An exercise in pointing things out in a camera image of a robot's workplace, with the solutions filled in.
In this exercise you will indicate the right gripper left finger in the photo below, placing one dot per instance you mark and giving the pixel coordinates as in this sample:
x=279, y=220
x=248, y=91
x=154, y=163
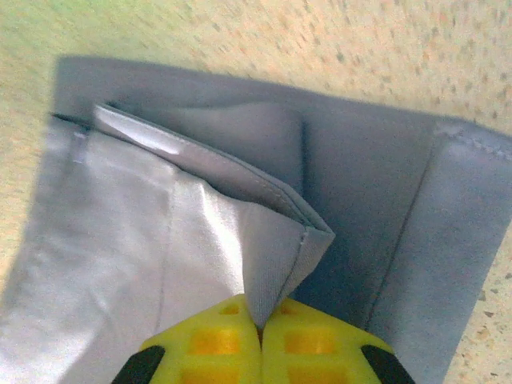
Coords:
x=176, y=352

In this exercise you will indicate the grey skirt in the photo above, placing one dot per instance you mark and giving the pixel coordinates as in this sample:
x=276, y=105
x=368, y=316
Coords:
x=120, y=240

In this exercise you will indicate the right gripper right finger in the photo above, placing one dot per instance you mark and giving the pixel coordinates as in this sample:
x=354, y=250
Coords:
x=348, y=352

